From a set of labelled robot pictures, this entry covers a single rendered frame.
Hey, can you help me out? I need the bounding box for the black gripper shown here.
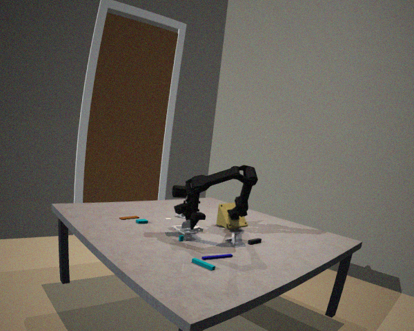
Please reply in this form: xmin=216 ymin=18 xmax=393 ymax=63
xmin=182 ymin=198 xmax=206 ymax=230

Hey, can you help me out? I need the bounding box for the teal rectangular bar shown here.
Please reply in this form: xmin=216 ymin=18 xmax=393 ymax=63
xmin=192 ymin=258 xmax=215 ymax=270

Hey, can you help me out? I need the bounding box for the dark blue long bar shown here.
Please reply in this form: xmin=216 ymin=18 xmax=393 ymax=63
xmin=201 ymin=254 xmax=233 ymax=260

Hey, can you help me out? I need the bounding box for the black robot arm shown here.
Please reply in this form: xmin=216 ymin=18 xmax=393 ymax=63
xmin=172 ymin=165 xmax=258 ymax=220

